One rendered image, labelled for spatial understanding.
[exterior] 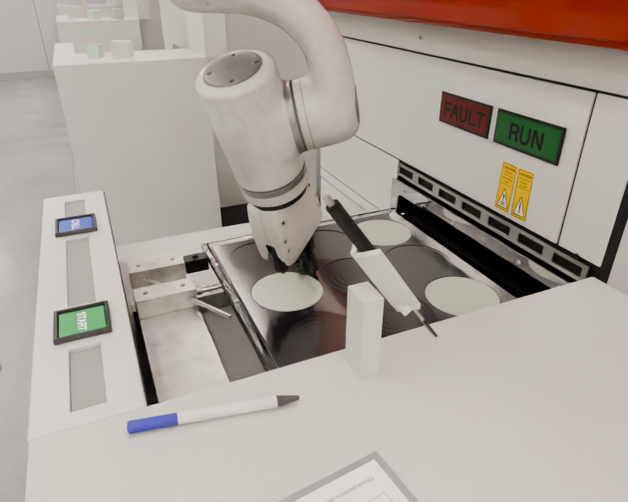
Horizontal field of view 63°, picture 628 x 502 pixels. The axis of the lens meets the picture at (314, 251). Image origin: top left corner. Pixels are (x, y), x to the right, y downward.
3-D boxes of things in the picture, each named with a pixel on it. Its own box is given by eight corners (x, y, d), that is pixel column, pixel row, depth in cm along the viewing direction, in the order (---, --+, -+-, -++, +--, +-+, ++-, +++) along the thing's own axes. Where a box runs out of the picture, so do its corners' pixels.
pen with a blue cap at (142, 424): (297, 388, 44) (127, 417, 41) (300, 396, 43) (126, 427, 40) (298, 397, 44) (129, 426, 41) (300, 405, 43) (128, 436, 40)
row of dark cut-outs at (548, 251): (399, 173, 99) (400, 161, 98) (587, 283, 64) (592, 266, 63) (396, 173, 99) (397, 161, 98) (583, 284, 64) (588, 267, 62)
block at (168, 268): (182, 268, 80) (179, 251, 79) (186, 278, 78) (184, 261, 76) (130, 278, 78) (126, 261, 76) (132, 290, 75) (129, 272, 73)
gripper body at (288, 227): (269, 148, 66) (290, 207, 74) (227, 203, 61) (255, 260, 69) (320, 157, 62) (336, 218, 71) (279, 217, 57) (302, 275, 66)
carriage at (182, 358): (183, 281, 82) (181, 265, 81) (252, 450, 53) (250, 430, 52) (132, 292, 80) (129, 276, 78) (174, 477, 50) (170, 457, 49)
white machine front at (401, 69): (328, 174, 135) (330, 8, 116) (581, 362, 70) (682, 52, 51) (317, 176, 134) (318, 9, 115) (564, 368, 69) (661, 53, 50)
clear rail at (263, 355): (208, 248, 84) (207, 240, 84) (292, 400, 54) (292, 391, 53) (200, 250, 84) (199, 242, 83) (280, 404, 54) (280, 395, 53)
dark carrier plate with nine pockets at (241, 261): (394, 214, 95) (394, 211, 95) (530, 313, 67) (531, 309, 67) (212, 249, 83) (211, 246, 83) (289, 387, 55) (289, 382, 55)
